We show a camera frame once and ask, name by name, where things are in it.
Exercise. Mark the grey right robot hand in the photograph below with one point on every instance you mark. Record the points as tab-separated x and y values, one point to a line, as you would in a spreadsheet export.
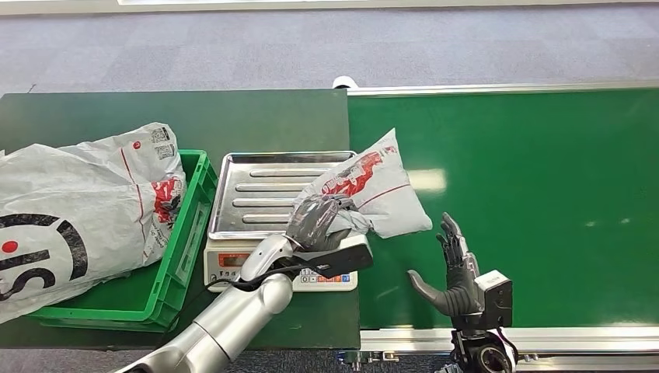
458	293

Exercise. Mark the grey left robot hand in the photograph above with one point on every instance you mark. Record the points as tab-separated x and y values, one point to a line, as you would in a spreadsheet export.
314	221

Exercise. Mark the small grey courier package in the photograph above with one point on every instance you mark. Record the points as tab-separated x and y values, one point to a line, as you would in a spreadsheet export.
386	195

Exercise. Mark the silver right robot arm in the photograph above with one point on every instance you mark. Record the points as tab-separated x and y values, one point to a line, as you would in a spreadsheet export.
486	355

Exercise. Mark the white conveyor roller end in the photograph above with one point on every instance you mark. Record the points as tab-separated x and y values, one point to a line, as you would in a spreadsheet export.
344	81

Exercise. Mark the green conveyor belt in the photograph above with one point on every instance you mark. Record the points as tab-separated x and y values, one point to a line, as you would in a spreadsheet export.
566	180

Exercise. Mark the steel scale tray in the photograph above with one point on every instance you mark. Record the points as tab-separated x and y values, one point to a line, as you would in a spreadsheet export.
257	170

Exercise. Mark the white electronic scale body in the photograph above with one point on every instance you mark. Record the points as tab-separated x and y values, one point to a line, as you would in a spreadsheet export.
226	267

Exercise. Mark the green plastic crate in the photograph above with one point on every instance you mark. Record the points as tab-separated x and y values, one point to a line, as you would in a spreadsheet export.
123	303

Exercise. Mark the large grey courier bag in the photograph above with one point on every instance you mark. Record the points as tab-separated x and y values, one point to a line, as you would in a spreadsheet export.
77	201

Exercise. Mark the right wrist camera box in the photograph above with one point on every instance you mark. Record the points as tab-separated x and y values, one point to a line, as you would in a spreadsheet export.
497	301

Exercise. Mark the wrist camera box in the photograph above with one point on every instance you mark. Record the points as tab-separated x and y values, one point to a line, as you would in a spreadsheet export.
345	260
497	301

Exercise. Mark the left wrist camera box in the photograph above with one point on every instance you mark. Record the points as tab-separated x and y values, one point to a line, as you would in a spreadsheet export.
345	260

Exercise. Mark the aluminium conveyor rail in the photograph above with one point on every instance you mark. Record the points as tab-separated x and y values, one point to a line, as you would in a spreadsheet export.
401	340
515	86

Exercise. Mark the metal conveyor bracket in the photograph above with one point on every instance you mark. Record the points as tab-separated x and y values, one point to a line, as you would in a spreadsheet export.
368	358

